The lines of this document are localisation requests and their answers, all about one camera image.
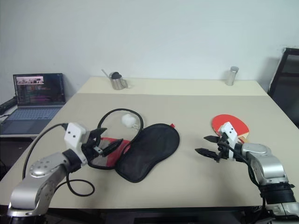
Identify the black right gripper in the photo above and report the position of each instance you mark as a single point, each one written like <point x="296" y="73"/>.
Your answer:
<point x="223" y="149"/>

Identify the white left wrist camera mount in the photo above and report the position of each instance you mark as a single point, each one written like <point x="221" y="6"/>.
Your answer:
<point x="74" y="135"/>

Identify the open laptop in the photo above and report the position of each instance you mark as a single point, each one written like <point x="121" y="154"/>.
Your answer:
<point x="35" y="98"/>

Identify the black round stopper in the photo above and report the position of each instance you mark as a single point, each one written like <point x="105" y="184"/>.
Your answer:
<point x="115" y="75"/>

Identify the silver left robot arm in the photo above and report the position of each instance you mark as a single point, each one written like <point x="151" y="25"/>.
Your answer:
<point x="46" y="179"/>

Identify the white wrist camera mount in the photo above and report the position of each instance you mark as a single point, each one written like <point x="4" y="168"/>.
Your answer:
<point x="231" y="131"/>
<point x="74" y="135"/>

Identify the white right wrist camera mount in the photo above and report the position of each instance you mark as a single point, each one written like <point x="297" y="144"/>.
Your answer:
<point x="231" y="131"/>

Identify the black table frame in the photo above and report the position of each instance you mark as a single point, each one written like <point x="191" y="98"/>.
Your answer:
<point x="151" y="215"/>

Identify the red ping pong paddle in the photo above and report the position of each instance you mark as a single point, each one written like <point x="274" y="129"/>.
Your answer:
<point x="219" y="121"/>

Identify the white side desk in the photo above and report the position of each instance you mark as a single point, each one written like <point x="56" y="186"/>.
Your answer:
<point x="18" y="135"/>

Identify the metal shaker cup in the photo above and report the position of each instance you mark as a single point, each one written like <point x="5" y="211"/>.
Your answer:
<point x="231" y="77"/>

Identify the small white round object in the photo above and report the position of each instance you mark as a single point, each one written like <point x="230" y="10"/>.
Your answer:
<point x="128" y="120"/>

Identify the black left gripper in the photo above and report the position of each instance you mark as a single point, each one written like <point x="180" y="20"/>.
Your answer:
<point x="92" y="149"/>

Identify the metal watering can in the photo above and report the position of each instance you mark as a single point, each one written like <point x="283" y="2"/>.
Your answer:
<point x="118" y="84"/>

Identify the black chair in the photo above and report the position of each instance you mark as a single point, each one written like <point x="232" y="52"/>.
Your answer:
<point x="286" y="81"/>

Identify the black and red paddle case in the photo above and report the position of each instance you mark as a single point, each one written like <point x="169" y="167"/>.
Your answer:
<point x="151" y="149"/>

